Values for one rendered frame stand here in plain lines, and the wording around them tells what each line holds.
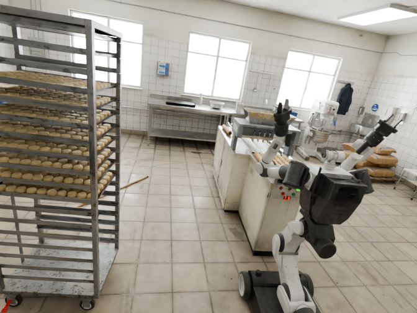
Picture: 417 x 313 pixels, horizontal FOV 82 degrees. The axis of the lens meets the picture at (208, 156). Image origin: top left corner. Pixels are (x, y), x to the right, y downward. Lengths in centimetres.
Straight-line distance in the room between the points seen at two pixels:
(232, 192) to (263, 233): 71
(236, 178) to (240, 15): 392
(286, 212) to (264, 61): 423
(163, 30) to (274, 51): 248
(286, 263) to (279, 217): 52
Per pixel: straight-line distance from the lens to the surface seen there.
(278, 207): 233
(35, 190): 175
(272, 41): 606
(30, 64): 146
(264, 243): 254
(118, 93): 175
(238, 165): 279
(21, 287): 221
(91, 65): 131
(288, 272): 201
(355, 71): 720
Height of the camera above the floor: 170
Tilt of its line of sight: 20 degrees down
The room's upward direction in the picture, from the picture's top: 9 degrees clockwise
